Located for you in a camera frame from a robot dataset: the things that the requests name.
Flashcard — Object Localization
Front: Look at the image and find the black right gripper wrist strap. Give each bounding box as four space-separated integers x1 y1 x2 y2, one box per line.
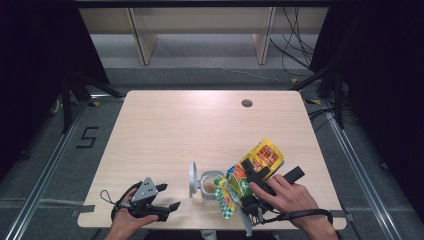
263 207 335 226

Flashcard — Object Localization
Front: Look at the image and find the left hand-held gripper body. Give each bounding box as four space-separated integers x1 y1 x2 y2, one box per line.
119 176 170 223

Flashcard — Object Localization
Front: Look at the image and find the black left gripper wrist strap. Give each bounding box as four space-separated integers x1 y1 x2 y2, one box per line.
99 180 144 221

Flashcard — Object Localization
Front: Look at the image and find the clear seasoning jar grey lid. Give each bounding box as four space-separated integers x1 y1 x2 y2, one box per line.
188 161 227 207

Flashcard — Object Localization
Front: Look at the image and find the black floor cable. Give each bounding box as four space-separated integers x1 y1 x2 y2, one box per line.
307 107 336 133

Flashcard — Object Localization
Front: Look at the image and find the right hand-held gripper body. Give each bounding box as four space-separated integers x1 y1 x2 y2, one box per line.
237 165 307 238

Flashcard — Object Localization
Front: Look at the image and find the white table leg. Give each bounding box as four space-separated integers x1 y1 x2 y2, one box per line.
199 229 218 240

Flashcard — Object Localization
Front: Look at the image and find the yellow green seasoning pouch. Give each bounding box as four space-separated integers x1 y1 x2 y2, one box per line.
214 137 285 220

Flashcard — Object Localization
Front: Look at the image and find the person's right hand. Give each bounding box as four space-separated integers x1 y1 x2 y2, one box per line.
249 173 330 230

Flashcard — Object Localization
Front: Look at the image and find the aluminium floor rail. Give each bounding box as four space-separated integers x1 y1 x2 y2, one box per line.
1 94 126 240
319 99 402 240

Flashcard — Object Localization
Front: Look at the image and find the black metal stand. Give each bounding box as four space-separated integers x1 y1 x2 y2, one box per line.
288 62 346 130
60 68 125 135

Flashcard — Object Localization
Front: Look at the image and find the black cable bundle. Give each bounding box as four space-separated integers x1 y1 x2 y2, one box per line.
269 6 316 78

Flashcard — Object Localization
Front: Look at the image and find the black gripper wrist strap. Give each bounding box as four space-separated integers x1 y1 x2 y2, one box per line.
99 180 144 221
263 207 335 226

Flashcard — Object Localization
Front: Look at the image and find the black curtain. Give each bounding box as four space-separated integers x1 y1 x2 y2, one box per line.
0 0 112 183
309 0 424 214

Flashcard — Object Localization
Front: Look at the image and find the person's left hand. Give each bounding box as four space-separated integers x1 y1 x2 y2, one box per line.
109 187 160 235

